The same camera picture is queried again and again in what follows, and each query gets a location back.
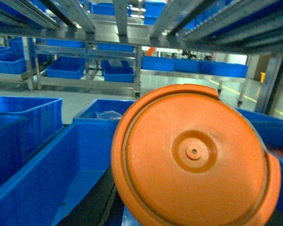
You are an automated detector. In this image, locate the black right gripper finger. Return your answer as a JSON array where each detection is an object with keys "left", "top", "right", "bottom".
[{"left": 58, "top": 167, "right": 124, "bottom": 226}]

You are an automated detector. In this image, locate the orange cylindrical cap 4680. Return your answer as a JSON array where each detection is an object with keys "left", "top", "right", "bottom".
[{"left": 111, "top": 84, "right": 281, "bottom": 226}]

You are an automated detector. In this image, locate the stainless steel shelf rack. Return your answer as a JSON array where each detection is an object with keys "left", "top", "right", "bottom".
[{"left": 0, "top": 0, "right": 283, "bottom": 113}]

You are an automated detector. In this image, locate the blue bin in front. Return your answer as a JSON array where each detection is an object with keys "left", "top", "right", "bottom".
[{"left": 0, "top": 120, "right": 117, "bottom": 226}]

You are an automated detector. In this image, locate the blue bin with plastic bag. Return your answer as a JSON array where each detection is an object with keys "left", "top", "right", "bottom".
[{"left": 73, "top": 99, "right": 135, "bottom": 121}]

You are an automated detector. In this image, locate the blue bin at left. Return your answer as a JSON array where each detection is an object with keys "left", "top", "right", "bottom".
[{"left": 0, "top": 96, "right": 63, "bottom": 186}]

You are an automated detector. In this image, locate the blue bin at right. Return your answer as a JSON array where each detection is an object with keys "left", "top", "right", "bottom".
[{"left": 237, "top": 108, "right": 283, "bottom": 214}]

